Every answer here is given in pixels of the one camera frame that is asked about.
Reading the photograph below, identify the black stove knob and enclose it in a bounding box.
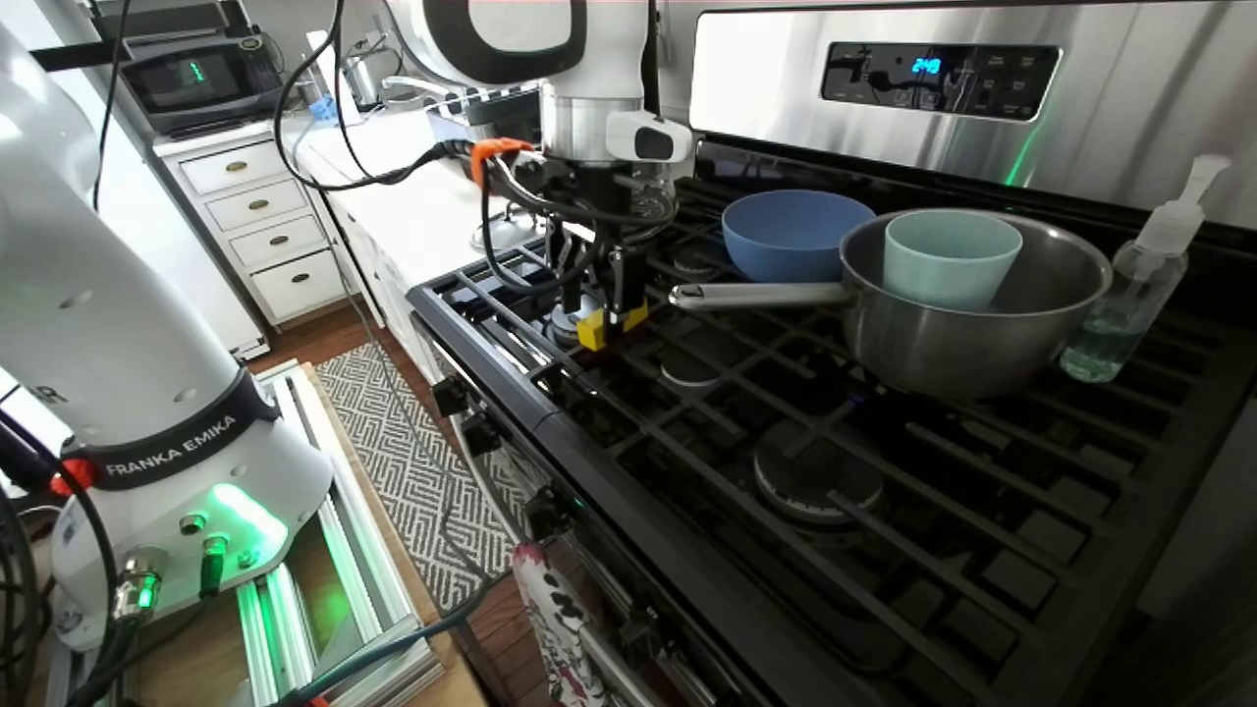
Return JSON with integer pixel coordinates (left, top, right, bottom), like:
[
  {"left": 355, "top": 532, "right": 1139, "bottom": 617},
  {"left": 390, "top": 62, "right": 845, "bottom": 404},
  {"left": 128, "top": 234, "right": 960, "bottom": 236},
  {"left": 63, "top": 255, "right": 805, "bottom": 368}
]
[
  {"left": 520, "top": 485, "right": 576, "bottom": 547},
  {"left": 427, "top": 372, "right": 479, "bottom": 429}
]

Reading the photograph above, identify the yellow block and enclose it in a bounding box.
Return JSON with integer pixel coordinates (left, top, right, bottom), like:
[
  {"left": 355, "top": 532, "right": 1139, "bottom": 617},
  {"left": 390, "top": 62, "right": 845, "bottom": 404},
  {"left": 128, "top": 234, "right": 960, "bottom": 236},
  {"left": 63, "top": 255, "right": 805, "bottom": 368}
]
[{"left": 575, "top": 302, "right": 657, "bottom": 358}]

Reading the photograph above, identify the teal cup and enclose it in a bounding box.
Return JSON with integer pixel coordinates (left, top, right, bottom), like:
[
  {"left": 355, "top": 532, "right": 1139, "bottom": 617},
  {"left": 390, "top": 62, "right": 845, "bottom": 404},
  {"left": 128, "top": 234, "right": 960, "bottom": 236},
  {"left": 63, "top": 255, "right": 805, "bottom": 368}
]
[{"left": 877, "top": 206, "right": 1031, "bottom": 315}]

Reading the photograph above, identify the black stove control display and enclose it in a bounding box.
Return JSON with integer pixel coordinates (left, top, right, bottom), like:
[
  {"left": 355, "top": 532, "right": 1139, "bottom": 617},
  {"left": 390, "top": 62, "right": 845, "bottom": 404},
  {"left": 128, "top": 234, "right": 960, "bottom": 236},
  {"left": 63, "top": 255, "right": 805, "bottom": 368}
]
[{"left": 816, "top": 41, "right": 1063, "bottom": 128}]

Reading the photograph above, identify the clear pump dispenser bottle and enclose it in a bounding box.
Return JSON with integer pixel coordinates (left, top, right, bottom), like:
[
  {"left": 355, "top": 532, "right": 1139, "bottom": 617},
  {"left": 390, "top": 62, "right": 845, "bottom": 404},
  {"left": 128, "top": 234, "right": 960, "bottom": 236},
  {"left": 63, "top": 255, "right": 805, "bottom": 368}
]
[{"left": 1055, "top": 150, "right": 1239, "bottom": 391}]

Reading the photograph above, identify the red and white dish towel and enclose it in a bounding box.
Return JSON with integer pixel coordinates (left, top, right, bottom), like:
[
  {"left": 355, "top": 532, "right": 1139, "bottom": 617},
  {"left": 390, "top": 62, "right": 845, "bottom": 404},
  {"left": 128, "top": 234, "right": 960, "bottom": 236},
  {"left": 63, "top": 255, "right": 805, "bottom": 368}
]
[{"left": 508, "top": 539, "right": 621, "bottom": 707}]

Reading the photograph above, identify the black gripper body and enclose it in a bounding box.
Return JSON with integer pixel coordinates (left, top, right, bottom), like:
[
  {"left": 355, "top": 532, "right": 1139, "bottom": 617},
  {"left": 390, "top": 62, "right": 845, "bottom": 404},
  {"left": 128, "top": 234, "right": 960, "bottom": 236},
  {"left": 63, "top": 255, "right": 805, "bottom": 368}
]
[{"left": 520, "top": 150, "right": 685, "bottom": 260}]

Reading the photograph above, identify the round black burner cap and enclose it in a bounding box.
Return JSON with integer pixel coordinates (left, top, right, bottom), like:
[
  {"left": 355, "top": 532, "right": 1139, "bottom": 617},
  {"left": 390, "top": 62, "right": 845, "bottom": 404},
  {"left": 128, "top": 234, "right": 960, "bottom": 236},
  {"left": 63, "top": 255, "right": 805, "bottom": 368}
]
[
  {"left": 750, "top": 422, "right": 888, "bottom": 532},
  {"left": 647, "top": 342, "right": 727, "bottom": 400}
]

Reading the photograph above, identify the grey patterned rug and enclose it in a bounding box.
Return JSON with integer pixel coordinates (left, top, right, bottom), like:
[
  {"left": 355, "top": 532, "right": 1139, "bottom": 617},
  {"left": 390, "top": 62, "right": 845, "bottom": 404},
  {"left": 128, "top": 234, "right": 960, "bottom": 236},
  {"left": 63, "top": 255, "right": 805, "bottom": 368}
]
[{"left": 310, "top": 340, "right": 523, "bottom": 617}]

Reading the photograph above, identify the black cable bundle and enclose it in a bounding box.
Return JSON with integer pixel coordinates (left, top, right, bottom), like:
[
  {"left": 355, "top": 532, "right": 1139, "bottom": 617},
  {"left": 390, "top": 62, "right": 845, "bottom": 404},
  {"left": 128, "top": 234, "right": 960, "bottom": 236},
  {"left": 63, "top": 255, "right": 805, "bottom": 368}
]
[{"left": 266, "top": 0, "right": 558, "bottom": 206}]

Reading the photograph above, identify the black countertop appliance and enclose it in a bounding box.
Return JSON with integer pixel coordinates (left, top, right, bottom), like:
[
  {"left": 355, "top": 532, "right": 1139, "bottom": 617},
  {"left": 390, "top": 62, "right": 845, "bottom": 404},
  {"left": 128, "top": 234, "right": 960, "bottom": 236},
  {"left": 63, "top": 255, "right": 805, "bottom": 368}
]
[{"left": 117, "top": 28, "right": 286, "bottom": 142}]

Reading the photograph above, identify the orange cable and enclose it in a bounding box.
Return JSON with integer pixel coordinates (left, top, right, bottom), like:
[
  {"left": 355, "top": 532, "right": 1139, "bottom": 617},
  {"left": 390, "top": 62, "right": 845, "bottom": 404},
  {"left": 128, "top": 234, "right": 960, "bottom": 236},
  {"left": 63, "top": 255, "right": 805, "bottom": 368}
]
[{"left": 465, "top": 133, "right": 537, "bottom": 184}]

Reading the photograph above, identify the white drawer cabinet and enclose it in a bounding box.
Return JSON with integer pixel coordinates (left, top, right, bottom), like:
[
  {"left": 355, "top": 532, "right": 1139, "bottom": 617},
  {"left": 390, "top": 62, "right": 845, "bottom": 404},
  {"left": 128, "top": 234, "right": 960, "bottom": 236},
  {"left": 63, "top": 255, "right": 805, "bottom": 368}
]
[{"left": 155, "top": 120, "right": 355, "bottom": 333}]

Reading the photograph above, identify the stainless steel gas stove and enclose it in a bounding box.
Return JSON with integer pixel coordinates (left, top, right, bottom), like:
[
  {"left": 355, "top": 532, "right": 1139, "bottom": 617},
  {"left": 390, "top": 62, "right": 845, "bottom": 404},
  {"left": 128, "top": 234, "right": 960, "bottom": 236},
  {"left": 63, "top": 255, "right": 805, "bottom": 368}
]
[{"left": 405, "top": 0, "right": 1257, "bottom": 707}]

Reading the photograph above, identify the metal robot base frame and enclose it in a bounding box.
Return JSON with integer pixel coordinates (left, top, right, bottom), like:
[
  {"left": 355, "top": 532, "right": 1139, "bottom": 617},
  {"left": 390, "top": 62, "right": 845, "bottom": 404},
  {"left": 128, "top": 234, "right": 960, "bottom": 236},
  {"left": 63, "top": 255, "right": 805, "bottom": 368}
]
[{"left": 227, "top": 358, "right": 445, "bottom": 707}]

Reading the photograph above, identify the blue bowl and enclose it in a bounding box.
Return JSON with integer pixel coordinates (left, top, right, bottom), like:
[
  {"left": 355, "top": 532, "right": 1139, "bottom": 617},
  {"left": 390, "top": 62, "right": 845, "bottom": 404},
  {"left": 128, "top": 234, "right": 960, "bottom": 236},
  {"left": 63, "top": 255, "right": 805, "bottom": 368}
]
[{"left": 714, "top": 184, "right": 881, "bottom": 289}]

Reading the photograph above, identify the steel saucepan with handle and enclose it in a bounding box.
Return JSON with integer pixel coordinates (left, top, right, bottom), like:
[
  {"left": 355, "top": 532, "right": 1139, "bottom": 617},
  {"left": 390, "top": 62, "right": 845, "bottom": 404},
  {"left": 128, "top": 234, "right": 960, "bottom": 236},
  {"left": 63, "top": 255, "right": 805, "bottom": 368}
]
[{"left": 665, "top": 209, "right": 1116, "bottom": 404}]

